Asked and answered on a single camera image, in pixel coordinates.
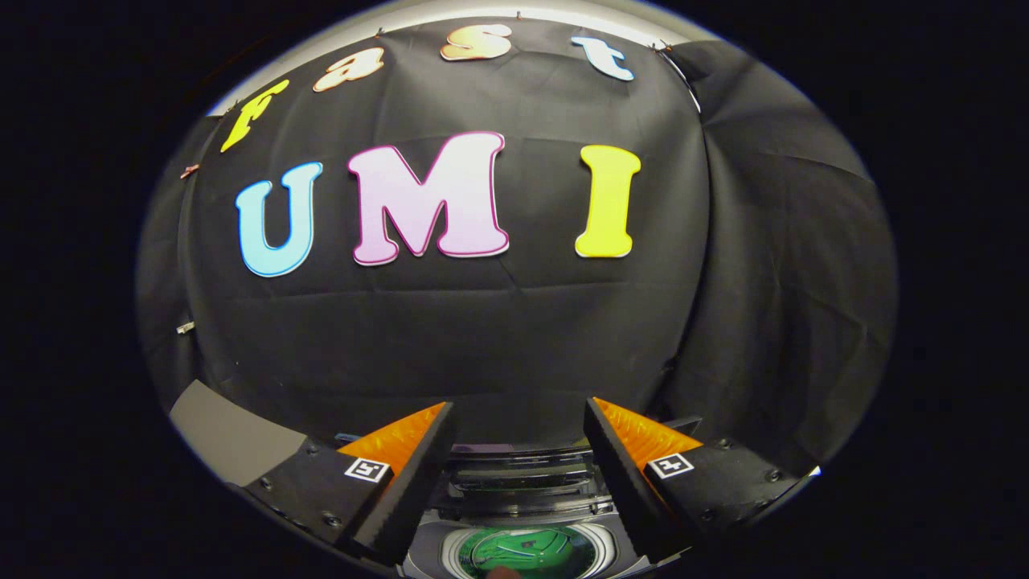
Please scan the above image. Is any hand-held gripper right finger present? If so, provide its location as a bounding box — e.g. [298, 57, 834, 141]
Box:
[583, 396, 805, 564]

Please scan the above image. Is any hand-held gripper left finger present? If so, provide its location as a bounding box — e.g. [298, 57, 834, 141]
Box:
[241, 400, 456, 569]

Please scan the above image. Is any grey washing machine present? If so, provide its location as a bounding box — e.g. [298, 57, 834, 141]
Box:
[402, 511, 648, 579]

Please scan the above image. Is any green polo shirt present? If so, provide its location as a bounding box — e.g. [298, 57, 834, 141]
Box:
[470, 528, 573, 573]

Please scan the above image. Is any black backdrop cloth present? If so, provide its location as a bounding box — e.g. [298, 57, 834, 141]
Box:
[137, 16, 897, 475]

